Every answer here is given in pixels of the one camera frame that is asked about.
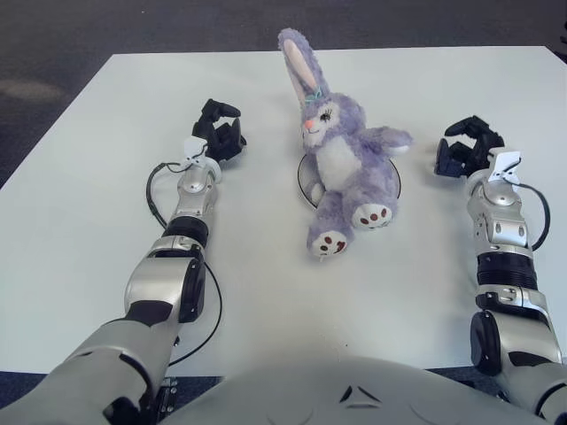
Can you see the grey robot torso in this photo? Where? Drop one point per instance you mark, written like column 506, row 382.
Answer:
column 310, row 389

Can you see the metal table leg bracket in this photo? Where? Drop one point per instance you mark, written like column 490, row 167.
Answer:
column 168, row 389

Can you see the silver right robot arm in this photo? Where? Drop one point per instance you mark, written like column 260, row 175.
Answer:
column 505, row 248

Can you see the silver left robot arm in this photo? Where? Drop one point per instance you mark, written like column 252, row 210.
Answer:
column 168, row 265

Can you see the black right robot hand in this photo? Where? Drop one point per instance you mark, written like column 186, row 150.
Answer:
column 469, row 150

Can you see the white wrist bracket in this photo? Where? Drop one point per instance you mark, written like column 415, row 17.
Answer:
column 195, row 148
column 505, row 166

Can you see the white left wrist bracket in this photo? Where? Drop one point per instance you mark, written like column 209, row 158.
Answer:
column 195, row 148

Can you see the purple plush bunny doll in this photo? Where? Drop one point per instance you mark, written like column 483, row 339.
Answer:
column 345, row 172

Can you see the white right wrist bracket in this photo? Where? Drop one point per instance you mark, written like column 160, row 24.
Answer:
column 505, row 166

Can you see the white plate with black rim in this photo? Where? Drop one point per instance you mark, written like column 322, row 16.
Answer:
column 305, row 179

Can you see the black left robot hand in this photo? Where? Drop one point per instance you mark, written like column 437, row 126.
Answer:
column 221, row 137

